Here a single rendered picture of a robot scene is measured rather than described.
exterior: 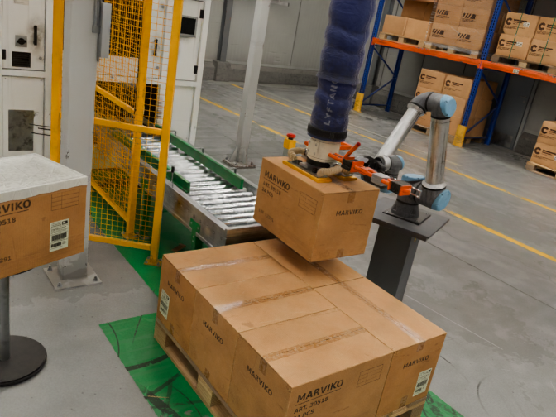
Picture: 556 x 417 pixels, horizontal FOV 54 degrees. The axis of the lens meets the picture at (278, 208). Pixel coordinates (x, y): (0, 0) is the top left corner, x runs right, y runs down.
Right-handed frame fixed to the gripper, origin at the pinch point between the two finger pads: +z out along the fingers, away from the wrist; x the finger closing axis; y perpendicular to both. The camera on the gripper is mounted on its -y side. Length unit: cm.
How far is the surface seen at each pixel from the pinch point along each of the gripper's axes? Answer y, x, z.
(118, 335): 60, -120, 99
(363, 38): 16, 63, -2
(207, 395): -12, -113, 81
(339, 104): 17.8, 28.5, 3.7
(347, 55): 18, 54, 5
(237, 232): 58, -62, 28
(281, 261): 23, -66, 19
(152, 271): 124, -120, 50
